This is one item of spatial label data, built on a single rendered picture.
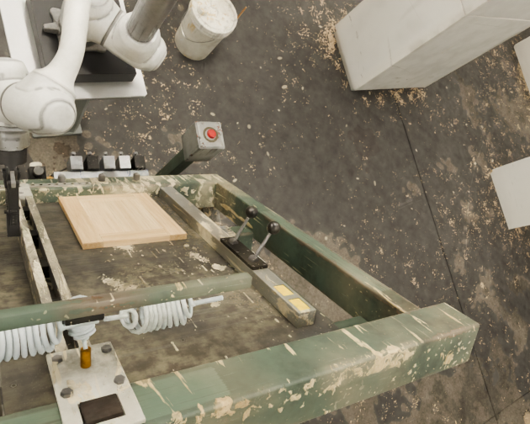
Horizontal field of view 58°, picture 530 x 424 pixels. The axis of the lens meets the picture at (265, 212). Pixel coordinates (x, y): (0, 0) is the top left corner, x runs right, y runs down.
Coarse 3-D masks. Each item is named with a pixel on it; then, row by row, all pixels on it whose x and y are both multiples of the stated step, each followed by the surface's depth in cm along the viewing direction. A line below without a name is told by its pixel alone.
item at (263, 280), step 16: (160, 192) 183; (176, 192) 180; (176, 208) 170; (192, 208) 166; (192, 224) 159; (208, 224) 154; (208, 240) 149; (224, 256) 140; (240, 272) 132; (256, 272) 126; (272, 272) 127; (256, 288) 125; (272, 288) 119; (288, 288) 120; (272, 304) 119; (288, 304) 113; (304, 320) 111
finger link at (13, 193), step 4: (16, 180) 116; (8, 184) 115; (16, 184) 116; (8, 188) 116; (12, 188) 117; (16, 188) 117; (8, 192) 117; (12, 192) 117; (16, 192) 117; (8, 196) 117; (12, 196) 118; (16, 196) 118; (8, 200) 118; (12, 200) 118; (16, 200) 119; (8, 204) 118; (12, 204) 119; (16, 204) 119; (8, 208) 119; (12, 208) 119; (16, 208) 120; (8, 212) 119
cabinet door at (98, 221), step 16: (64, 208) 157; (80, 208) 158; (96, 208) 161; (112, 208) 163; (128, 208) 164; (144, 208) 166; (160, 208) 168; (80, 224) 146; (96, 224) 148; (112, 224) 150; (128, 224) 151; (144, 224) 153; (160, 224) 154; (176, 224) 156; (80, 240) 136; (96, 240) 136; (112, 240) 138; (128, 240) 140; (144, 240) 143; (160, 240) 145
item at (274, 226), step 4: (268, 224) 129; (272, 224) 128; (276, 224) 129; (268, 228) 129; (272, 228) 128; (276, 228) 128; (268, 232) 130; (272, 232) 129; (276, 232) 129; (268, 236) 130; (264, 240) 130; (264, 244) 130; (260, 248) 130; (256, 252) 130; (252, 256) 130; (256, 256) 130; (252, 260) 129; (256, 260) 129
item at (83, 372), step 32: (32, 224) 135; (32, 256) 112; (32, 288) 107; (64, 288) 100; (96, 320) 64; (64, 352) 75; (96, 352) 76; (64, 384) 69; (96, 384) 70; (128, 384) 71; (64, 416) 63; (128, 416) 65
